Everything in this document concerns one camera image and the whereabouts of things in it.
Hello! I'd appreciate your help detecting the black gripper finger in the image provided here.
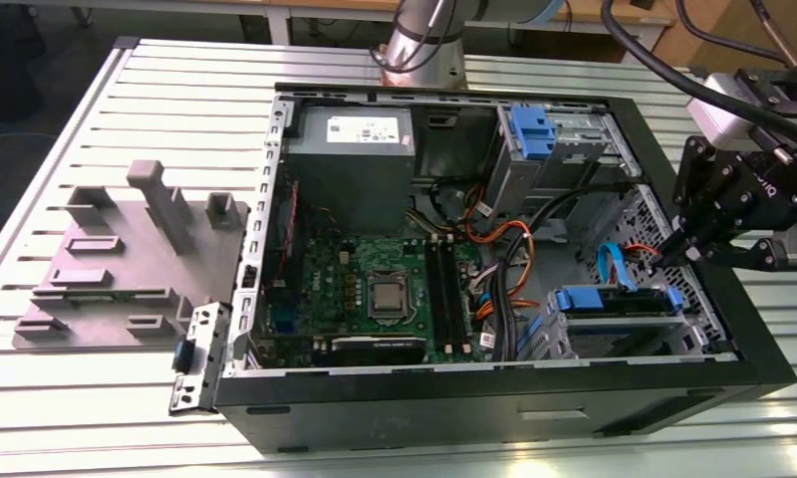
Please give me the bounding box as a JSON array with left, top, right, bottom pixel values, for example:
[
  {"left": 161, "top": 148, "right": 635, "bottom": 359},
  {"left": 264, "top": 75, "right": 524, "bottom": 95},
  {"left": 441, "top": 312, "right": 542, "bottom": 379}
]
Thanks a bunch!
[
  {"left": 656, "top": 136, "right": 716, "bottom": 268},
  {"left": 683, "top": 233, "right": 797, "bottom": 273}
]

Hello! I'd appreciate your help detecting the blue data wire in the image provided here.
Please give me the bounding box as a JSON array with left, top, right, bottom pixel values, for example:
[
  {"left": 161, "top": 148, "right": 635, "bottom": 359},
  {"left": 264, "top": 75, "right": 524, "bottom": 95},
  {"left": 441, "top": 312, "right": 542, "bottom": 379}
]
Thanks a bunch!
[{"left": 597, "top": 241, "right": 639, "bottom": 295}]

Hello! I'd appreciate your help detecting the metal disk bay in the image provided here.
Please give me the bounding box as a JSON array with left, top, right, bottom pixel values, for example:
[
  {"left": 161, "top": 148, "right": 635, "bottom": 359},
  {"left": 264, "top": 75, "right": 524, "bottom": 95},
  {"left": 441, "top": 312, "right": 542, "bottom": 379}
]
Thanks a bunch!
[{"left": 544, "top": 286, "right": 719, "bottom": 359}]

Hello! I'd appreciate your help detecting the blue drive carrier latch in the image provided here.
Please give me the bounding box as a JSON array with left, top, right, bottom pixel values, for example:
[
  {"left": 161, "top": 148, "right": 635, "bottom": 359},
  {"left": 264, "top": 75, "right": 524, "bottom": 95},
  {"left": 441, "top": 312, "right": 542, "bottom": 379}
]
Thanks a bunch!
[{"left": 510, "top": 107, "right": 560, "bottom": 161}]

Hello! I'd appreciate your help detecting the silver drive cage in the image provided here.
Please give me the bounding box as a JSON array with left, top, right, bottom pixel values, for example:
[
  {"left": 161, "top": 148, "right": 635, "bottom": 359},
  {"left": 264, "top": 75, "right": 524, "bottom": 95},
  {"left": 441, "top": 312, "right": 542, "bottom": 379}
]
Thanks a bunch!
[{"left": 484, "top": 104, "right": 639, "bottom": 220}]

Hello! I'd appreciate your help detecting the brown wooden cabinet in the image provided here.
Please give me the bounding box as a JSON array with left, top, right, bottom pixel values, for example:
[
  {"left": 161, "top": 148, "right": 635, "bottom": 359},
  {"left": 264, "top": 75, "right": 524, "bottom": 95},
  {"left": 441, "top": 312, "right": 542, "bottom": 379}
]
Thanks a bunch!
[{"left": 647, "top": 0, "right": 797, "bottom": 128}]

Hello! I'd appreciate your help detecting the green motherboard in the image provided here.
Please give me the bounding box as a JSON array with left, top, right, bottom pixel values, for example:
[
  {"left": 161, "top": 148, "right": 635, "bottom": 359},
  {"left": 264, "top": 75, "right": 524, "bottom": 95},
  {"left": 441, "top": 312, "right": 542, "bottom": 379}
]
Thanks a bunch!
[{"left": 250, "top": 233, "right": 500, "bottom": 369}]

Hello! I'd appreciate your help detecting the CPU socket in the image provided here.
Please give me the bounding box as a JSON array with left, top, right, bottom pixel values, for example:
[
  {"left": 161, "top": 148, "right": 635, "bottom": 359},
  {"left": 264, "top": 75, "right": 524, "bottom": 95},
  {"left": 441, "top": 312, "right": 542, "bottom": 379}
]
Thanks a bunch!
[{"left": 362, "top": 268, "right": 414, "bottom": 326}]

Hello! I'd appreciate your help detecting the grey power supply unit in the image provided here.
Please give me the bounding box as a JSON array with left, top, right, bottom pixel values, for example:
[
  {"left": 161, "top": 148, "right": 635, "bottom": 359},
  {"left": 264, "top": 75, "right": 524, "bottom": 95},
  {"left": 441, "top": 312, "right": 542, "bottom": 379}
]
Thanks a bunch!
[{"left": 284, "top": 107, "right": 417, "bottom": 235}]

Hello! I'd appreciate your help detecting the silver CPU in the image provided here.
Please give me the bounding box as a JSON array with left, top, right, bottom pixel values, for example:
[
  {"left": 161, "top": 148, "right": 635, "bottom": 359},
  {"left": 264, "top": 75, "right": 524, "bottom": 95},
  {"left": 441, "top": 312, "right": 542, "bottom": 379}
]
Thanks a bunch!
[{"left": 370, "top": 284, "right": 405, "bottom": 311}]

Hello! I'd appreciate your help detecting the black PC case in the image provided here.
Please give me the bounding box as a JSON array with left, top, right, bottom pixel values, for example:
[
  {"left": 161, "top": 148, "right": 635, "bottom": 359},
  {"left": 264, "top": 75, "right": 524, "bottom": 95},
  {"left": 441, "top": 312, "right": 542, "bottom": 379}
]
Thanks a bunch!
[{"left": 210, "top": 82, "right": 797, "bottom": 457}]

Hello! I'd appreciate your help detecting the black graphics card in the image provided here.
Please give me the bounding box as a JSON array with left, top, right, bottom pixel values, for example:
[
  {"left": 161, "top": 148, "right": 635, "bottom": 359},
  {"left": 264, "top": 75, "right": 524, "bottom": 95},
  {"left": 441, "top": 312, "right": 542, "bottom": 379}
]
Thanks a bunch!
[{"left": 310, "top": 334, "right": 430, "bottom": 369}]

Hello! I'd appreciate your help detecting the metal expansion slot latch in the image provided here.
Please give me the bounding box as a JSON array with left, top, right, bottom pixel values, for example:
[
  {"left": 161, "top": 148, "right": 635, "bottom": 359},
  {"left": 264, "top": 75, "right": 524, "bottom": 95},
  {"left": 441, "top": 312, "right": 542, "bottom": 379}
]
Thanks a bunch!
[{"left": 168, "top": 300, "right": 234, "bottom": 417}]

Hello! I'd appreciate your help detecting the grey parts rack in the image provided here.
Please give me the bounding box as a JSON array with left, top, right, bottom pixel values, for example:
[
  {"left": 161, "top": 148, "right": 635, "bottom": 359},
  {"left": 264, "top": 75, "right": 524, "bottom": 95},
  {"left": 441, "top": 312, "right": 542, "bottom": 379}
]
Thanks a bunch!
[{"left": 12, "top": 159, "right": 250, "bottom": 353}]

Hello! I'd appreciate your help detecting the green RAM stick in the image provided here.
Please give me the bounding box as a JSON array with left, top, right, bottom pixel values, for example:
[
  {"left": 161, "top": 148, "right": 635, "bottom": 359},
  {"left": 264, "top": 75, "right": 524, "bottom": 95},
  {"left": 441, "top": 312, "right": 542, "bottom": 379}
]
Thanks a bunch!
[{"left": 65, "top": 293, "right": 134, "bottom": 304}]

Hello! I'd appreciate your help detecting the black office chair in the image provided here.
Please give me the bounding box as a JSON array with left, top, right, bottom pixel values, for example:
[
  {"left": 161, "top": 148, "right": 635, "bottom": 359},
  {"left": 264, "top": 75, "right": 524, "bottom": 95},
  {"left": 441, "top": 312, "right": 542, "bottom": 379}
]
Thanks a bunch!
[{"left": 0, "top": 0, "right": 48, "bottom": 123}]

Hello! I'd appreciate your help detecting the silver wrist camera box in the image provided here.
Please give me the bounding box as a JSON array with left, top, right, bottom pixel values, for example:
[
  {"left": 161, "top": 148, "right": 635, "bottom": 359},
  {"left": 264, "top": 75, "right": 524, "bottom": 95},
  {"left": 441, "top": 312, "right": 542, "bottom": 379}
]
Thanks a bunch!
[{"left": 687, "top": 74, "right": 763, "bottom": 145}]

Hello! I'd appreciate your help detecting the orange yellow wire bundle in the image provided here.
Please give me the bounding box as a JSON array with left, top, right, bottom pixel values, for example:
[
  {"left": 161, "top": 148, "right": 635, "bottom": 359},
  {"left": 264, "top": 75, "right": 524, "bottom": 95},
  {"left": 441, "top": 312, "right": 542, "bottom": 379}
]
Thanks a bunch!
[{"left": 464, "top": 186, "right": 540, "bottom": 325}]

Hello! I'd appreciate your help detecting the thick black cable bundle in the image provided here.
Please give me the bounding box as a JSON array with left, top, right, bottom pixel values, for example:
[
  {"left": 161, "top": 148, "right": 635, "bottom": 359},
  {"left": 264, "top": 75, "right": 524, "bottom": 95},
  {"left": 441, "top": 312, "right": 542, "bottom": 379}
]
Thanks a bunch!
[{"left": 488, "top": 182, "right": 639, "bottom": 362}]

